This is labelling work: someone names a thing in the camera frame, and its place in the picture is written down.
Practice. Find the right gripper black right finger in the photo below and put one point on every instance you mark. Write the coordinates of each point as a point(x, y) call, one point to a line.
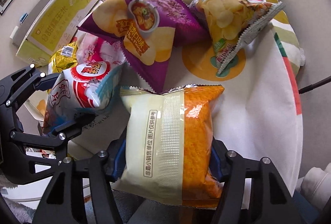
point(253, 191)

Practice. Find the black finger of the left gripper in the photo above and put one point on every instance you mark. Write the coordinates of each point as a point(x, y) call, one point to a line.
point(56, 141)
point(20, 85)

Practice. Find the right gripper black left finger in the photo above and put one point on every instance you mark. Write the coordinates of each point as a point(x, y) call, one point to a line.
point(63, 199)

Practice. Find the red white snack bag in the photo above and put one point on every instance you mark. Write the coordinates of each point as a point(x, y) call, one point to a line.
point(88, 88)

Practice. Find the green cardboard box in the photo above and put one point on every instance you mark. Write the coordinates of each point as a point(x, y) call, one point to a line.
point(53, 28)

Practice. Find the pink white snack bag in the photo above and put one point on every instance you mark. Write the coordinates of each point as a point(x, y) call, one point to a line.
point(95, 49)

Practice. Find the orange cream cheese snack bag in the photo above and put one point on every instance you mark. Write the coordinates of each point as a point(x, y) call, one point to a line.
point(168, 145)

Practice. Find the purple potato chip bag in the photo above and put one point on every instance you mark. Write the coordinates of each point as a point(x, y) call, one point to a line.
point(148, 30)

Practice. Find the grey patterned potato chip bag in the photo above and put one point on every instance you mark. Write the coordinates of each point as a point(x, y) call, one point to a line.
point(233, 24)

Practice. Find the grey bed headboard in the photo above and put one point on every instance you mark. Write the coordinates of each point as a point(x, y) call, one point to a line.
point(19, 36)

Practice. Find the yellow snack bag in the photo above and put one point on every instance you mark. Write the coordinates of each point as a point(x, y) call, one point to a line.
point(63, 59)

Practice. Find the blue white small object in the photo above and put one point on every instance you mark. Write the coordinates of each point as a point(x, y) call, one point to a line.
point(23, 17)

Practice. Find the white fruit print cloth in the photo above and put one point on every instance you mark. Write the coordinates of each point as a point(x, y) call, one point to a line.
point(258, 114)

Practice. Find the floral striped quilt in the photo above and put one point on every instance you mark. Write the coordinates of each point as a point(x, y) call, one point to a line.
point(288, 39)

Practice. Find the white wall switch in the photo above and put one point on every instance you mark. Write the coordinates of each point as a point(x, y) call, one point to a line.
point(12, 36)

